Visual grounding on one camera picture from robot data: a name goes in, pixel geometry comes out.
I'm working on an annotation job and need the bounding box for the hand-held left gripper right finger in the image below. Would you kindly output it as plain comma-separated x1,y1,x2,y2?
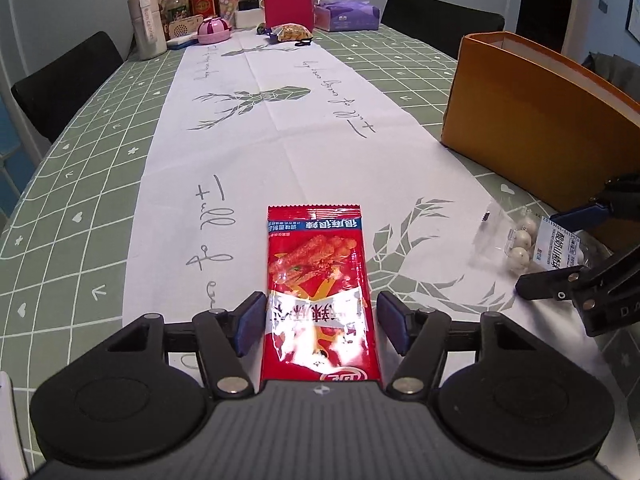
376,291,533,401

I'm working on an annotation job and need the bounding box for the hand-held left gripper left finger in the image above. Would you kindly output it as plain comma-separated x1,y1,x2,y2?
97,290,268,401

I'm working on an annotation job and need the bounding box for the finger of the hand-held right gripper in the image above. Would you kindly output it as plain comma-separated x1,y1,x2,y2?
555,174,640,232
515,247,640,338

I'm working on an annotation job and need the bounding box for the clear bag of white balls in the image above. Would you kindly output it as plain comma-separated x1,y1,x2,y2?
472,200,608,277

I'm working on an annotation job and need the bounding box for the red spicy strip packet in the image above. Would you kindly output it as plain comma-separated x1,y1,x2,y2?
260,204,385,389

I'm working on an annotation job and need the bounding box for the orange cardboard box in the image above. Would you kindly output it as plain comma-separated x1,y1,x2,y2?
441,31,640,256

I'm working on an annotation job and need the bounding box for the clear bag of yellow snacks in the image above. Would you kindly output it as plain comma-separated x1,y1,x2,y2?
270,22,315,43

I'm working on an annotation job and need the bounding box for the grey cloth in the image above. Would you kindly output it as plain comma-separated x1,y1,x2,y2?
580,50,640,96

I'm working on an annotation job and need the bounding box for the green checkered tablecloth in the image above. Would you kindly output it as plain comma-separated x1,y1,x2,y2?
0,24,640,411

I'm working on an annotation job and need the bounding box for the black chair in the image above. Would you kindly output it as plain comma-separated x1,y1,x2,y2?
10,30,124,144
380,0,506,56

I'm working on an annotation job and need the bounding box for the pink lidded bowl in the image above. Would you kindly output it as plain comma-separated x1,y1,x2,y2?
196,16,234,46

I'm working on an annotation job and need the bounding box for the small white speaker box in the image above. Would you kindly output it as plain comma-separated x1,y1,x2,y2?
166,17,206,51

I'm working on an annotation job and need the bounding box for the purple tissue pack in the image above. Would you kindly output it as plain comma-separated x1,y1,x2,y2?
314,0,382,32

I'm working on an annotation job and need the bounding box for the pink box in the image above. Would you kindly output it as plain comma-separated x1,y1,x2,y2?
263,0,316,32

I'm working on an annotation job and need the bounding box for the white thermos bottle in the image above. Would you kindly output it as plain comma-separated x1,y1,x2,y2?
126,0,168,61

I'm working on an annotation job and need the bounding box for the clear plastic bottle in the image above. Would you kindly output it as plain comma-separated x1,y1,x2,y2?
162,0,193,38

